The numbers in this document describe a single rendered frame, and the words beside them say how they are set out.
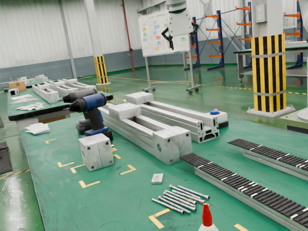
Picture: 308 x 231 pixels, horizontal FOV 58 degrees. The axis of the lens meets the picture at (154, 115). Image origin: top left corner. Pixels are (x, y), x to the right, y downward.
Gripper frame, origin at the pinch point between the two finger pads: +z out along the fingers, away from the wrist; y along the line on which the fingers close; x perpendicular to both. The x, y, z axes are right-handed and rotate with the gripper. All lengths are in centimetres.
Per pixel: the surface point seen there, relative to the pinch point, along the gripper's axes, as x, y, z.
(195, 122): -34.6, -5.2, 19.9
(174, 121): -20.8, -11.7, 25.8
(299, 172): -72, 13, 18
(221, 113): -21.3, 9.3, 27.4
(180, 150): -50, -14, 19
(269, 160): -64, 9, 19
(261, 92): 219, 144, 163
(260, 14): 253, 158, 62
